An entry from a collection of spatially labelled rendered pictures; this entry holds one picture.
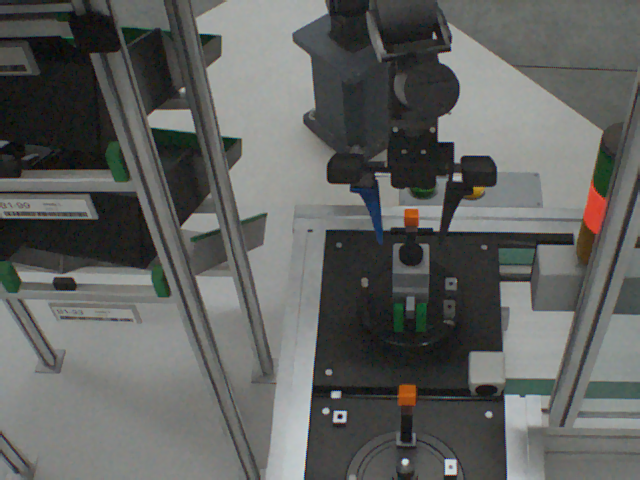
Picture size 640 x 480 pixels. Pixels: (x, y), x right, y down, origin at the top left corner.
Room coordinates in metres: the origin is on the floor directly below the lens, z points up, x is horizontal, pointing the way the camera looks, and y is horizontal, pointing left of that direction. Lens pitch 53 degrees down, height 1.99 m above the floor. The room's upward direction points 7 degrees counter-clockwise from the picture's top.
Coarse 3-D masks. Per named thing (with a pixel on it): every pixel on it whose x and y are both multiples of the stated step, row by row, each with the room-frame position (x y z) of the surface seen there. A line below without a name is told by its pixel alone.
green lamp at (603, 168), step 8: (600, 144) 0.51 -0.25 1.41; (600, 152) 0.51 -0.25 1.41; (600, 160) 0.50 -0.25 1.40; (608, 160) 0.49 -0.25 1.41; (600, 168) 0.50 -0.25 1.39; (608, 168) 0.49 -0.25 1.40; (592, 176) 0.51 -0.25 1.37; (600, 176) 0.50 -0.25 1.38; (608, 176) 0.49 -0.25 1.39; (592, 184) 0.51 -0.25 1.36; (600, 184) 0.50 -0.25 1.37; (608, 184) 0.49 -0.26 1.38; (600, 192) 0.49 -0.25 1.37
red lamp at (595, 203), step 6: (588, 192) 0.51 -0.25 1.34; (594, 192) 0.50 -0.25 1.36; (588, 198) 0.51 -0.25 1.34; (594, 198) 0.50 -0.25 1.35; (600, 198) 0.49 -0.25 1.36; (588, 204) 0.51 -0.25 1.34; (594, 204) 0.50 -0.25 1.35; (600, 204) 0.49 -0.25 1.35; (588, 210) 0.50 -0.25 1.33; (594, 210) 0.50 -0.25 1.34; (600, 210) 0.49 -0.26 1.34; (588, 216) 0.50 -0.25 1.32; (594, 216) 0.49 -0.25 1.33; (600, 216) 0.49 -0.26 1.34; (588, 222) 0.50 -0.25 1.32; (594, 222) 0.49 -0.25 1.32; (594, 228) 0.49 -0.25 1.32
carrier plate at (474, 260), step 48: (336, 240) 0.78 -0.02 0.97; (384, 240) 0.77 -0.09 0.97; (432, 240) 0.76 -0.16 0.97; (480, 240) 0.75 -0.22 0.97; (336, 288) 0.70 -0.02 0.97; (480, 288) 0.67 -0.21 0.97; (336, 336) 0.63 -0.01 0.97; (480, 336) 0.60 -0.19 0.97; (336, 384) 0.56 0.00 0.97; (384, 384) 0.55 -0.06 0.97; (432, 384) 0.54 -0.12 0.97
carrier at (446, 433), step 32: (320, 416) 0.51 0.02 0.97; (352, 416) 0.51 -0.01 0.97; (384, 416) 0.50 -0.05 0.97; (416, 416) 0.50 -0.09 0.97; (448, 416) 0.49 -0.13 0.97; (480, 416) 0.49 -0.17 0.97; (320, 448) 0.47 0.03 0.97; (352, 448) 0.47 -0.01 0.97; (384, 448) 0.45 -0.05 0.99; (416, 448) 0.45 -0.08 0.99; (448, 448) 0.44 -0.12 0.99; (480, 448) 0.44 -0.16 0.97
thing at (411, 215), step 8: (408, 208) 0.74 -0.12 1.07; (416, 208) 0.74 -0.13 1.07; (408, 216) 0.73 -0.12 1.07; (416, 216) 0.72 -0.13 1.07; (408, 224) 0.72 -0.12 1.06; (416, 224) 0.72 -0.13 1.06; (408, 232) 0.71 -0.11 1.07; (416, 232) 0.70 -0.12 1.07; (408, 240) 0.72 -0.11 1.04; (416, 240) 0.71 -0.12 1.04
